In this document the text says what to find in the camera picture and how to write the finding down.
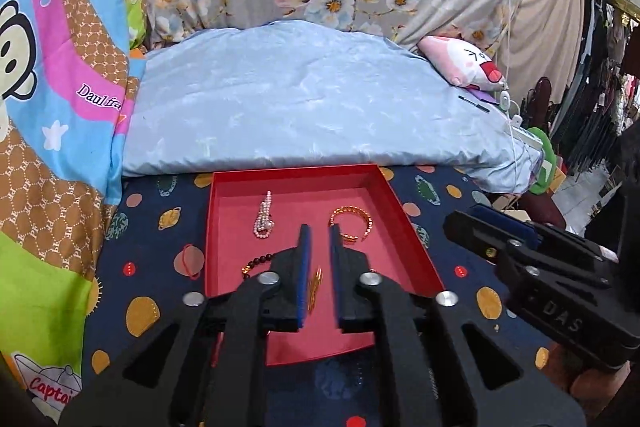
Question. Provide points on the gold hoop earring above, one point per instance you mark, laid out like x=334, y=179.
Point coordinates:
x=316, y=292

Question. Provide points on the light blue pillow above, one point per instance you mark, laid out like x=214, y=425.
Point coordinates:
x=300, y=107

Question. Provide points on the rack of hanging clothes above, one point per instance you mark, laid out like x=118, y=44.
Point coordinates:
x=600, y=72

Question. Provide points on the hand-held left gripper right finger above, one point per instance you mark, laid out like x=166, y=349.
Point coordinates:
x=336, y=287

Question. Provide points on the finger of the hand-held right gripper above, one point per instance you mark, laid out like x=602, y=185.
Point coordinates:
x=510, y=219
x=470, y=232

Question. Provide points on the pink cartoon pillow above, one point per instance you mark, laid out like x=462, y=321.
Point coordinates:
x=465, y=59

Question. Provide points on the colourful cartoon monkey quilt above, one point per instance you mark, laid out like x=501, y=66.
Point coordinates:
x=55, y=132

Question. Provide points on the beige hanging cloth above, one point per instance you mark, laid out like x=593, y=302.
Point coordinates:
x=547, y=7

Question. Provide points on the navy planet print blanket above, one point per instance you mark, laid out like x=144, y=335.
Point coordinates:
x=150, y=257

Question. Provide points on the red cardboard box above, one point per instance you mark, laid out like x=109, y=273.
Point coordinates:
x=250, y=217

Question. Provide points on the black pen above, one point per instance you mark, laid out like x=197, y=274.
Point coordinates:
x=475, y=104

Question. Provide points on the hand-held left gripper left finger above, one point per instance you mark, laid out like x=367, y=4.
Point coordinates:
x=304, y=287

